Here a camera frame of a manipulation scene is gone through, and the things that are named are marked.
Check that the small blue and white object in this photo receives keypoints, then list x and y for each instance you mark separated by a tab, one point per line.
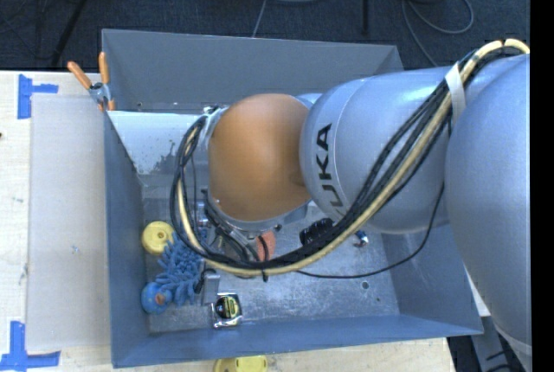
362	239

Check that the black and yellow tape measure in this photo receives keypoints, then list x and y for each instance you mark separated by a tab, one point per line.
227	309

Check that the orange-red round object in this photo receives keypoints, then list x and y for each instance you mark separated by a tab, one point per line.
267	245

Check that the blue toy duck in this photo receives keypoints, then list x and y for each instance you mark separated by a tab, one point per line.
152	297

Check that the black cylinder on white bracket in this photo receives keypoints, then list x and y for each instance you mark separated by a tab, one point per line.
315	230

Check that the blue fuzzy cloth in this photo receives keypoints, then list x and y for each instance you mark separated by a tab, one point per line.
179	271

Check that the grey metal bin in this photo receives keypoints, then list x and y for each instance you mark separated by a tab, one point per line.
311	296

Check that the yellow round cup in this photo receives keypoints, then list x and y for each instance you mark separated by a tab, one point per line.
156	237

